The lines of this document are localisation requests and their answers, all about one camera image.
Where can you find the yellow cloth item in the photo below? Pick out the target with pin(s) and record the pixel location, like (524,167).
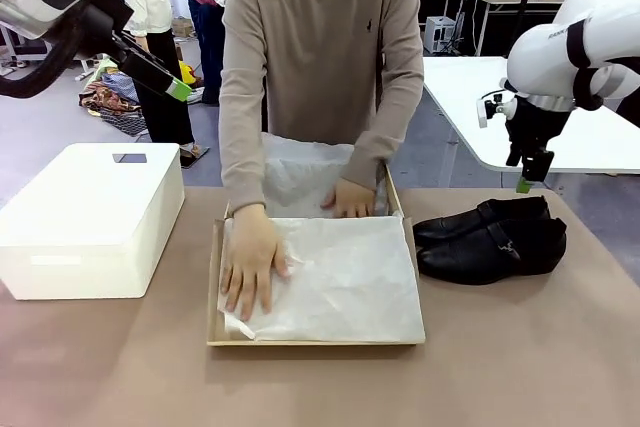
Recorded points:
(186,72)

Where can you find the black fabric object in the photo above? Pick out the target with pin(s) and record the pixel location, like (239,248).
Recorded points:
(627,112)

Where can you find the white plastic storage box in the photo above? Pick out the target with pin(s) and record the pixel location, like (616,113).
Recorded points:
(75,222)

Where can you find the person's right forearm beige sleeve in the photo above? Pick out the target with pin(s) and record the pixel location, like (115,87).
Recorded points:
(242,167)

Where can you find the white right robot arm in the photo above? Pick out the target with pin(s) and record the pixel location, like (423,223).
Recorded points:
(545,47)

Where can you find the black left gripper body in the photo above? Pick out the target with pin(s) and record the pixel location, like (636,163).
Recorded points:
(107,12)

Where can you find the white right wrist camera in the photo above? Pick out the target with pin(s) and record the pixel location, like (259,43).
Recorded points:
(487,109)

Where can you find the person's right hand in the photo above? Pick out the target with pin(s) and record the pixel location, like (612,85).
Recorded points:
(250,262)

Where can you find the person's left forearm beige sleeve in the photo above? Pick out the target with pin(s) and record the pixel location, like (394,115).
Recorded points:
(372,147)

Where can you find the brown cardboard shoe box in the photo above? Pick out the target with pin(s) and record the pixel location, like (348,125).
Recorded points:
(300,343)

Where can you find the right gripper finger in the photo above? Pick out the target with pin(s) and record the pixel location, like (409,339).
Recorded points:
(539,164)
(514,154)

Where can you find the pile of patterned clothes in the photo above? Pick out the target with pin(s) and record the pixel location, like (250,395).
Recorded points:
(110,97)

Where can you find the black frame workbench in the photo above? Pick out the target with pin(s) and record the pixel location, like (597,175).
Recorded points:
(500,22)

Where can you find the person in beige sweater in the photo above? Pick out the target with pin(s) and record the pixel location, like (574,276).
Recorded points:
(320,47)

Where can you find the white metal table frame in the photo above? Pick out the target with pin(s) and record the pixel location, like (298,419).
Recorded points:
(25,49)

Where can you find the white tissue paper sheet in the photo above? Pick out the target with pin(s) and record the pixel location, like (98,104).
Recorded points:
(350,282)

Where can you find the small brown cardboard box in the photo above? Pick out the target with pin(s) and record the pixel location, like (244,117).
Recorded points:
(182,27)

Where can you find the black leather loafer shoe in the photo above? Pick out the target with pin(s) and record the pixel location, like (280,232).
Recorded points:
(450,227)
(475,257)

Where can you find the person's left hand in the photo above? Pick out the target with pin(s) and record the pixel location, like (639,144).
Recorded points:
(352,199)

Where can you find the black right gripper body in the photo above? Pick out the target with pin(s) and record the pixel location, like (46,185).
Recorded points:
(535,127)

